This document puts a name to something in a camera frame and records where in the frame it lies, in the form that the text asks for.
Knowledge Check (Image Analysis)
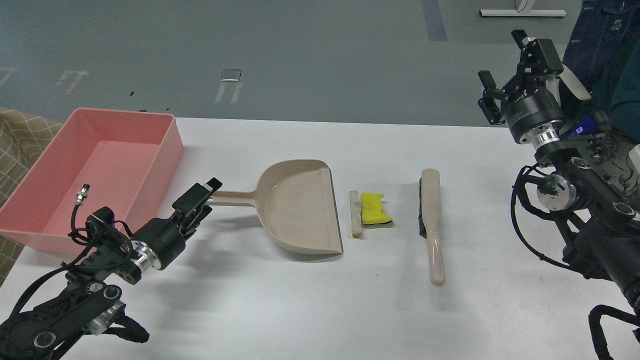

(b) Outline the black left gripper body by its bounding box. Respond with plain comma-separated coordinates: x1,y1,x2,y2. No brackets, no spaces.
131,216,201,272

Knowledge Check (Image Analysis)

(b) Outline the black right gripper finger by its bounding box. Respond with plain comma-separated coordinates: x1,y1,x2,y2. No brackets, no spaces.
477,70,506,126
510,30,564,81

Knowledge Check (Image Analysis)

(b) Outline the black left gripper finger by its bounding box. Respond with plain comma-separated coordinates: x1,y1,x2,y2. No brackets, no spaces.
180,206,213,239
173,177,223,211

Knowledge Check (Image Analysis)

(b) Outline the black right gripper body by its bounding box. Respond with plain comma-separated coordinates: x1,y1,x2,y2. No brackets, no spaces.
500,75,567,146

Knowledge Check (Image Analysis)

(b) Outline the beige plastic dustpan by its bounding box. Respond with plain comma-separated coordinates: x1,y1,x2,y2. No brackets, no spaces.
207,159,344,255

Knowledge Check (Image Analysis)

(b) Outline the beige hand brush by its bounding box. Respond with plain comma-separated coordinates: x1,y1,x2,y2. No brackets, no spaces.
418,168,446,287

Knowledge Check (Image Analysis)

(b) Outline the yellow sponge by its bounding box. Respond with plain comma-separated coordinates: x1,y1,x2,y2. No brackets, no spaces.
360,192,393,225

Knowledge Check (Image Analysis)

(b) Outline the white eraser stick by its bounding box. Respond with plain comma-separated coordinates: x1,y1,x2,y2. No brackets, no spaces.
349,190,362,239

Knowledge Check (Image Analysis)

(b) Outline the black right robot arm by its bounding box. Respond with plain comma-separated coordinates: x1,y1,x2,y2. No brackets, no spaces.
478,29,639,360

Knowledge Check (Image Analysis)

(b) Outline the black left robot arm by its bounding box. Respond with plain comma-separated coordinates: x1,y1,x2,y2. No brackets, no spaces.
1,178,222,360

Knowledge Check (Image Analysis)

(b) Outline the pink plastic bin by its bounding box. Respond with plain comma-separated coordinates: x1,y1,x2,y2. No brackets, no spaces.
0,108,185,255

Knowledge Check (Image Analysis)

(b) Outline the seated person in teal hoodie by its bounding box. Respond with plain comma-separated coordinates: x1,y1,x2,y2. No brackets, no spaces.
559,0,640,204

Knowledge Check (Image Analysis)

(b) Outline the white desk foot bar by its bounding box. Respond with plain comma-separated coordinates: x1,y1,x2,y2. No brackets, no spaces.
478,9,567,18

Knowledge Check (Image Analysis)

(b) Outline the silver floor socket plate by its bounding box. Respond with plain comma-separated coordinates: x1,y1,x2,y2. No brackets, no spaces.
220,69,243,82

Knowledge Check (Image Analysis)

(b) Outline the beige checkered cloth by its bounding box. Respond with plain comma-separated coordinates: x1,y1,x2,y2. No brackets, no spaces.
0,107,64,286

